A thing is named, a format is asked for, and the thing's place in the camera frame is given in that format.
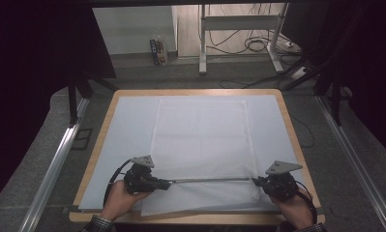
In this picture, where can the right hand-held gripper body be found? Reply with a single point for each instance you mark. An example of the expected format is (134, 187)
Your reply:
(282, 185)

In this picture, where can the wooden table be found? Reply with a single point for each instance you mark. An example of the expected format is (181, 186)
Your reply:
(94, 151)

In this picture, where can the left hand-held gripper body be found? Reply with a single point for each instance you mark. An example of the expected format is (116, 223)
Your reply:
(137, 180)

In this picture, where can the black rectangular floor frame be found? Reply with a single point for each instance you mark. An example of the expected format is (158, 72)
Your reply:
(82, 138)

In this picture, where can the black metal stand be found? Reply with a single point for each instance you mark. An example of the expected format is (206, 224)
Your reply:
(73, 103)
(335, 103)

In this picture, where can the person's left hand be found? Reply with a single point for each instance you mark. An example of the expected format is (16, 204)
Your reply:
(121, 199)

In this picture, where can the person's right hand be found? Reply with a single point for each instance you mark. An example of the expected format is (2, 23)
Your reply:
(293, 209)

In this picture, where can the white table mat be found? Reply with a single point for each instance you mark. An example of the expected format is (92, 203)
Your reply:
(126, 145)

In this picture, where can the black curtain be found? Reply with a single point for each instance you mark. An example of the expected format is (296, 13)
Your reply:
(35, 64)
(368, 64)

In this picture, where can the colourful printed box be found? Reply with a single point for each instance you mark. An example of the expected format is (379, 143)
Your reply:
(158, 51)

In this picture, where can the white cloth with grey stripe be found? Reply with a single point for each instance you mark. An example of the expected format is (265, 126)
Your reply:
(203, 138)

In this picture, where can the white desk frame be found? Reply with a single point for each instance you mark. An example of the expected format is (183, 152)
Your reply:
(202, 38)

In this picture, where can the aluminium frame rail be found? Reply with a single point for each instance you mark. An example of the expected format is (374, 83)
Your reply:
(355, 161)
(52, 170)

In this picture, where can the white cabinet panel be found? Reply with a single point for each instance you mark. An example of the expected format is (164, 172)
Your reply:
(132, 29)

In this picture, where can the white power strip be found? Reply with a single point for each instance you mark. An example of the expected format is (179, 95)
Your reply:
(299, 72)

